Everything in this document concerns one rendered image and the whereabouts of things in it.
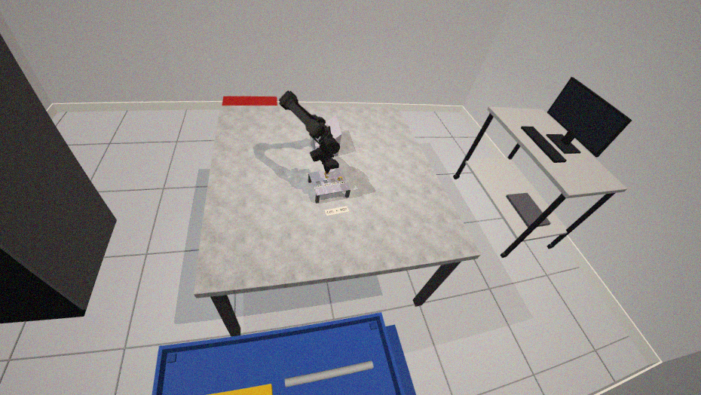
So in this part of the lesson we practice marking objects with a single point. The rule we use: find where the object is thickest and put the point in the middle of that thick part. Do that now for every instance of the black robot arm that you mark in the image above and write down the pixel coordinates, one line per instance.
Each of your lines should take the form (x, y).
(313, 124)

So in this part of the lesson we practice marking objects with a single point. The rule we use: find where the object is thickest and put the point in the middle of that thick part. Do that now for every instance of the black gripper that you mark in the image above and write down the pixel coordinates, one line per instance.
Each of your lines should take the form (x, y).
(328, 163)

